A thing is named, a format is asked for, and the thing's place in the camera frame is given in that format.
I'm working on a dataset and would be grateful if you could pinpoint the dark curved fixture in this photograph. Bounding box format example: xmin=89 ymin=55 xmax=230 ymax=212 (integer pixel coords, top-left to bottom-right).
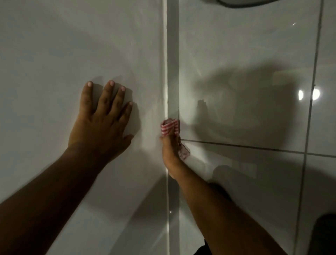
xmin=215 ymin=0 xmax=282 ymax=9

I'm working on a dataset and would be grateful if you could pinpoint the black shoe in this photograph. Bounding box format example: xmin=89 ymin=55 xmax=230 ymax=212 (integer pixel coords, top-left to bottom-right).
xmin=308 ymin=213 xmax=336 ymax=255

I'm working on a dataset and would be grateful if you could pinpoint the person's right hand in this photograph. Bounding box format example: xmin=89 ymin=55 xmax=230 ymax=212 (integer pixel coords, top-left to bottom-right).
xmin=160 ymin=127 xmax=185 ymax=180

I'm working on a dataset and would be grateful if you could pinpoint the person's right forearm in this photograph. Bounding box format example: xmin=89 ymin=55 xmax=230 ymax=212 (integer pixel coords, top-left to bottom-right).
xmin=168 ymin=166 xmax=288 ymax=255

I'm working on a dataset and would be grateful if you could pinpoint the person's left hand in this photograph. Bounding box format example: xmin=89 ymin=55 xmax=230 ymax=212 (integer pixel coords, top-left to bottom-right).
xmin=67 ymin=80 xmax=135 ymax=164

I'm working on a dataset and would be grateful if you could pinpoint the red white striped cloth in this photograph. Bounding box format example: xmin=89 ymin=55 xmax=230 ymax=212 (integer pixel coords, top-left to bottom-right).
xmin=160 ymin=118 xmax=191 ymax=160

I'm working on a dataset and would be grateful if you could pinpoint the person's left forearm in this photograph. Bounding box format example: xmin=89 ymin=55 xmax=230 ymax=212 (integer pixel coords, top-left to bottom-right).
xmin=0 ymin=148 xmax=105 ymax=255

